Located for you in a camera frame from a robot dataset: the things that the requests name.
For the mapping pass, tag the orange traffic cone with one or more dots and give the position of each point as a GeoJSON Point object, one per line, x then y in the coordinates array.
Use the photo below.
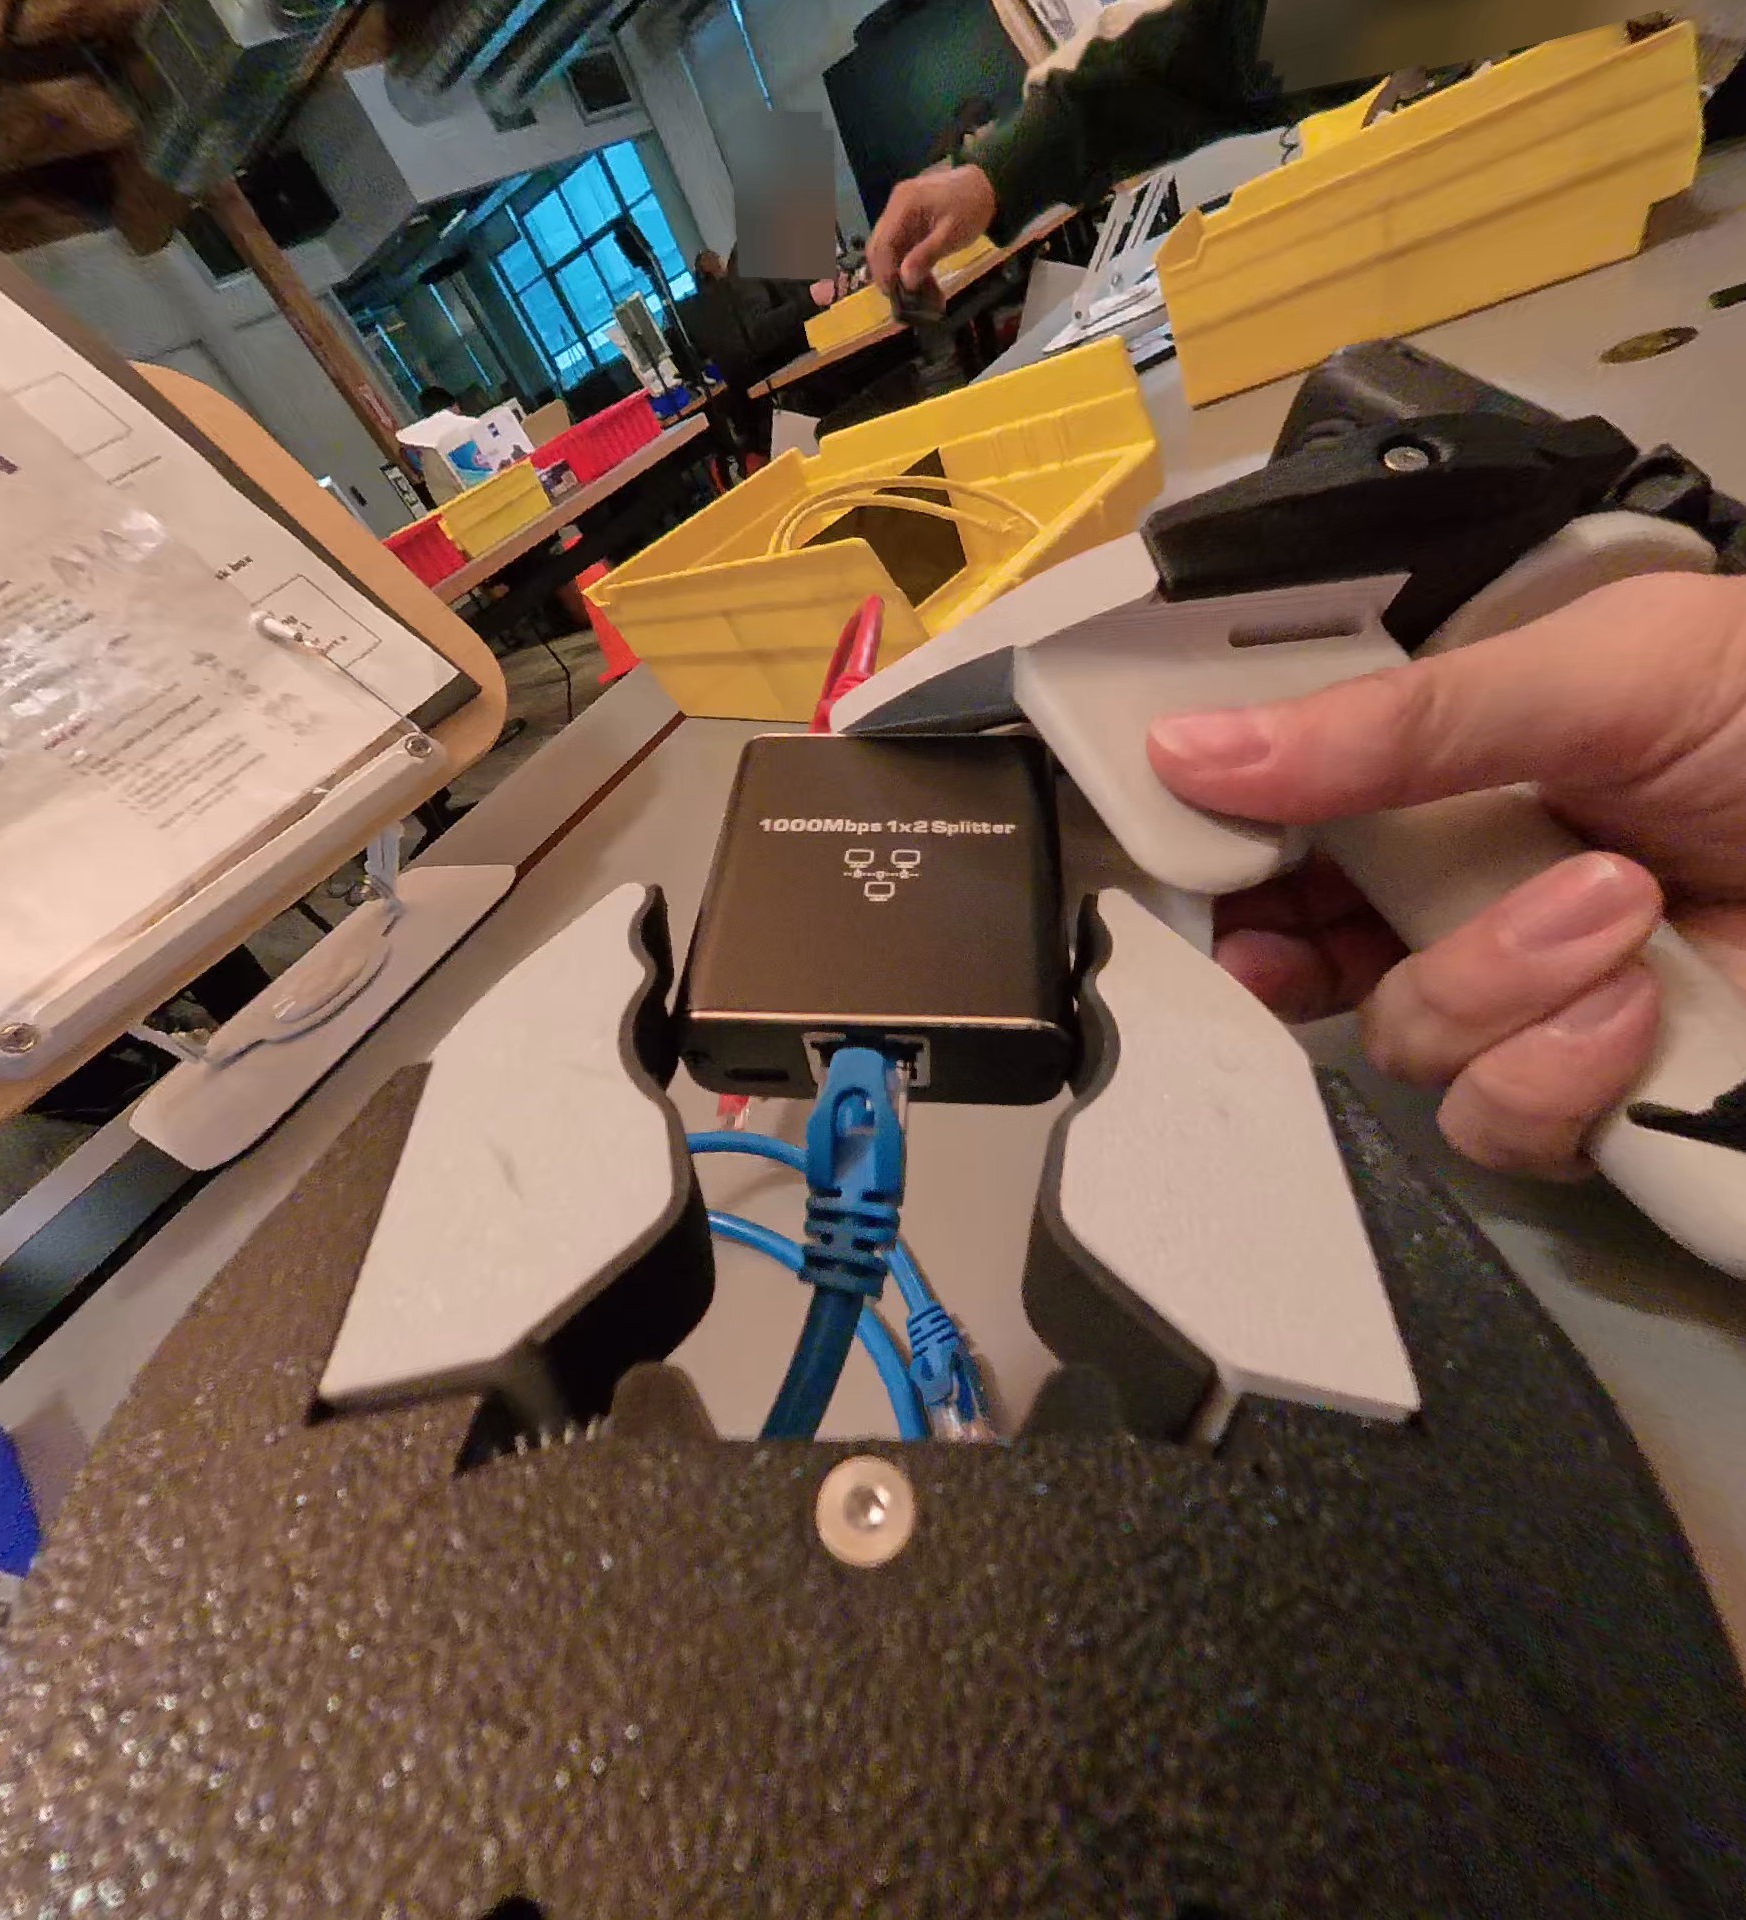
{"type": "Point", "coordinates": [610, 629]}

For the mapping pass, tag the metal ventilation duct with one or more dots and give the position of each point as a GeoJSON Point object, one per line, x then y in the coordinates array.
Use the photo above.
{"type": "Point", "coordinates": [440, 60]}

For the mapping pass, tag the small yellow bin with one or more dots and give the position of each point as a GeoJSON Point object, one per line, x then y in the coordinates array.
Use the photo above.
{"type": "Point", "coordinates": [492, 511]}

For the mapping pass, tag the yellow storage bin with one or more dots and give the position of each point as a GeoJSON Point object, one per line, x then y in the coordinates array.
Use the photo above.
{"type": "Point", "coordinates": [1413, 225]}
{"type": "Point", "coordinates": [753, 629]}

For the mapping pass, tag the black network splitter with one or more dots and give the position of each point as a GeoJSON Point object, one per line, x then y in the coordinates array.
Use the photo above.
{"type": "Point", "coordinates": [874, 901]}

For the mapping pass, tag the wooden document stand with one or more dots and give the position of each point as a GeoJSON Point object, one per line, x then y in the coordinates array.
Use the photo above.
{"type": "Point", "coordinates": [440, 916]}
{"type": "Point", "coordinates": [1113, 286]}

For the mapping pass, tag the printed instruction sheet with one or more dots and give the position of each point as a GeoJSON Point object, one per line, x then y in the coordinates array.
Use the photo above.
{"type": "Point", "coordinates": [94, 676]}

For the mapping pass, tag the grey desk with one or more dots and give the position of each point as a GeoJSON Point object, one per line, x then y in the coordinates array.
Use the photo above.
{"type": "Point", "coordinates": [1743, 1380]}

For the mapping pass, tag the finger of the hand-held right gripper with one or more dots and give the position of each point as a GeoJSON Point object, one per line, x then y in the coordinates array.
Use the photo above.
{"type": "Point", "coordinates": [1100, 676]}
{"type": "Point", "coordinates": [1173, 908]}

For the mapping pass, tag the red storage bin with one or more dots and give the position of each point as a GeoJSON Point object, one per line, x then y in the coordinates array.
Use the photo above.
{"type": "Point", "coordinates": [604, 429]}

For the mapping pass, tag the white cardboard box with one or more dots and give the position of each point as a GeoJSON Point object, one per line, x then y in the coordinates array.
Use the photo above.
{"type": "Point", "coordinates": [462, 442]}

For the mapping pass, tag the black wall screen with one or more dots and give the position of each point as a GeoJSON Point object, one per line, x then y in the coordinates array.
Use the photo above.
{"type": "Point", "coordinates": [919, 92]}

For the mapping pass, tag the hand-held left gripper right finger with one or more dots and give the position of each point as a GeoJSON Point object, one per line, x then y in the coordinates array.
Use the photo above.
{"type": "Point", "coordinates": [1218, 1184]}

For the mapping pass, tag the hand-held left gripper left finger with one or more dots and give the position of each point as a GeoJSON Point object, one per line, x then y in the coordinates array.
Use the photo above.
{"type": "Point", "coordinates": [528, 1170]}

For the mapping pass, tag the person's right hand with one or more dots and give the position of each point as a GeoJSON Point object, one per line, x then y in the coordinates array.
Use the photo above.
{"type": "Point", "coordinates": [1638, 750]}

